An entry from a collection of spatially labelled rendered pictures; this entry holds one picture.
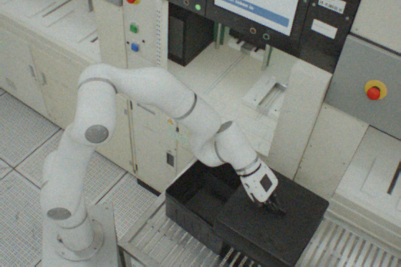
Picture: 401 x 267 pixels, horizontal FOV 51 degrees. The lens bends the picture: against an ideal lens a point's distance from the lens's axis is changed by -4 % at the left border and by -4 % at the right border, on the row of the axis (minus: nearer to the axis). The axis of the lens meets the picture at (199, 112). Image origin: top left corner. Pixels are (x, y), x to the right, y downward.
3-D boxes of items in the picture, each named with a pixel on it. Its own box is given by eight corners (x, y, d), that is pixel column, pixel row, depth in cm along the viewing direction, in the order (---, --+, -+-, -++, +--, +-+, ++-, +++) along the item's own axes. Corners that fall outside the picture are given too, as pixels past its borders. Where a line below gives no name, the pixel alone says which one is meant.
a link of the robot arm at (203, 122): (147, 132, 117) (212, 175, 137) (195, 110, 110) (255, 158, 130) (148, 107, 123) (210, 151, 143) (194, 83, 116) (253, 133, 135)
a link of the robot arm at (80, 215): (51, 230, 142) (35, 192, 124) (54, 185, 154) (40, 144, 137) (87, 227, 144) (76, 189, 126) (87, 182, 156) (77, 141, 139)
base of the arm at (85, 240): (53, 264, 153) (41, 241, 139) (54, 218, 165) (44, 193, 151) (105, 258, 156) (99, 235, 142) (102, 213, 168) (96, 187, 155)
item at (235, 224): (209, 232, 144) (212, 212, 135) (254, 175, 161) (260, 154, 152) (285, 281, 134) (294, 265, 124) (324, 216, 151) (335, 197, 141)
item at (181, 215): (208, 171, 185) (210, 146, 172) (261, 208, 174) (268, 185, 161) (163, 214, 170) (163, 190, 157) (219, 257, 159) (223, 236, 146)
